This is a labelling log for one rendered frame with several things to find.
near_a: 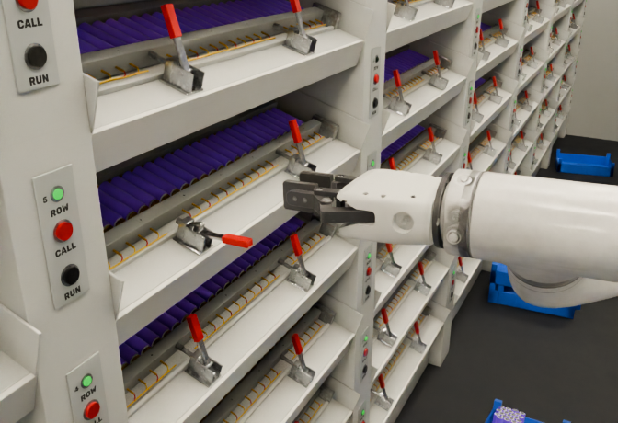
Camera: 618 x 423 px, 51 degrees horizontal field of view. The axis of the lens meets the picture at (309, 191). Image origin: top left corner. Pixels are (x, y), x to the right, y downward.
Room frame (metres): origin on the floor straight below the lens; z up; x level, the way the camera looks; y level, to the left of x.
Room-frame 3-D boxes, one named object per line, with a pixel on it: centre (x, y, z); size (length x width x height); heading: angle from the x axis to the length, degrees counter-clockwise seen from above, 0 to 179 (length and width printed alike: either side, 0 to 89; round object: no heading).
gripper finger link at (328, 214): (0.58, -0.05, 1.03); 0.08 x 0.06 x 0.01; 117
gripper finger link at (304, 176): (0.67, -0.03, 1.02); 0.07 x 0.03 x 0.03; 62
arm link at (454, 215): (0.57, -0.15, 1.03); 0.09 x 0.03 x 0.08; 152
